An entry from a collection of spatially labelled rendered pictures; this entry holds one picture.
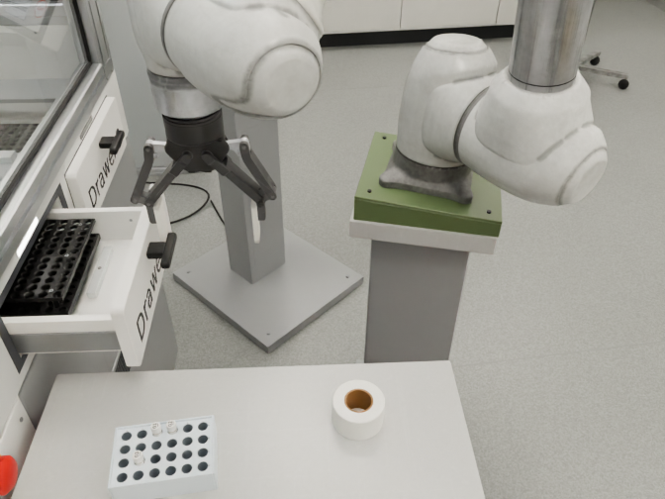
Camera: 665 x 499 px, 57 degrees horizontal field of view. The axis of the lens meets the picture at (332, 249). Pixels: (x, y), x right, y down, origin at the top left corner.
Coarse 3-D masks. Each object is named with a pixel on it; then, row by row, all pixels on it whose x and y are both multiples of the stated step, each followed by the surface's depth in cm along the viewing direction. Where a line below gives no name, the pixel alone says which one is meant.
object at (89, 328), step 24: (48, 216) 97; (72, 216) 98; (96, 216) 98; (120, 216) 98; (120, 240) 101; (96, 264) 96; (120, 264) 96; (72, 312) 88; (96, 312) 88; (24, 336) 80; (48, 336) 80; (72, 336) 80; (96, 336) 81
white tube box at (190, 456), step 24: (120, 432) 78; (144, 432) 78; (192, 432) 78; (216, 432) 80; (120, 456) 75; (144, 456) 75; (168, 456) 76; (192, 456) 75; (216, 456) 77; (120, 480) 74; (144, 480) 73; (168, 480) 73; (192, 480) 73; (216, 480) 74
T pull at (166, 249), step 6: (168, 234) 90; (174, 234) 90; (168, 240) 89; (174, 240) 90; (150, 246) 88; (156, 246) 88; (162, 246) 88; (168, 246) 88; (174, 246) 89; (150, 252) 87; (156, 252) 87; (162, 252) 87; (168, 252) 87; (150, 258) 88; (162, 258) 86; (168, 258) 86; (162, 264) 85; (168, 264) 86
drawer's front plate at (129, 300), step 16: (144, 208) 92; (144, 224) 89; (144, 240) 87; (128, 256) 84; (144, 256) 86; (128, 272) 81; (144, 272) 86; (160, 272) 96; (128, 288) 79; (144, 288) 86; (112, 304) 76; (128, 304) 78; (112, 320) 77; (128, 320) 78; (144, 320) 86; (128, 336) 78; (144, 336) 85; (128, 352) 81
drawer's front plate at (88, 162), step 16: (112, 112) 119; (96, 128) 111; (112, 128) 119; (96, 144) 110; (80, 160) 103; (96, 160) 109; (112, 160) 118; (80, 176) 101; (96, 176) 109; (112, 176) 118; (80, 192) 102; (96, 192) 109
